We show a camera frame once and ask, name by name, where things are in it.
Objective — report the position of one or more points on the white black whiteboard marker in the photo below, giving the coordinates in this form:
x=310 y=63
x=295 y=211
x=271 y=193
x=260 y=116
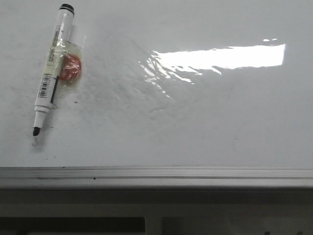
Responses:
x=63 y=63

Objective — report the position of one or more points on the white whiteboard with aluminium frame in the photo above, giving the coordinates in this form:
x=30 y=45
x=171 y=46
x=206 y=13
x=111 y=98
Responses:
x=173 y=94

